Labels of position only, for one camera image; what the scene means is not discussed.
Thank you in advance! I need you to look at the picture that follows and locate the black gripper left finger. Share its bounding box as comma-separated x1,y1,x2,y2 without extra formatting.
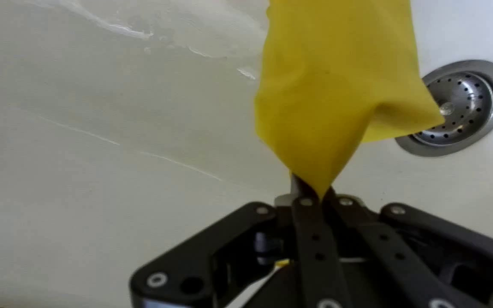
129,174,340,308

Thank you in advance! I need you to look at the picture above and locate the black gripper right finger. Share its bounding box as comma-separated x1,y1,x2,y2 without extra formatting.
321,186,493,308

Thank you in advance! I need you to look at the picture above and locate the yellow cloth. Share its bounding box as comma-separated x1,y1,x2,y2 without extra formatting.
254,0,448,200

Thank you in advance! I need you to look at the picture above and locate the metal sink drain strainer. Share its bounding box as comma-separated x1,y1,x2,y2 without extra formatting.
394,58,493,159

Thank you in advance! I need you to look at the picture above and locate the white porcelain sink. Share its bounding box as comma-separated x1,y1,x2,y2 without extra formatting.
0,0,493,308

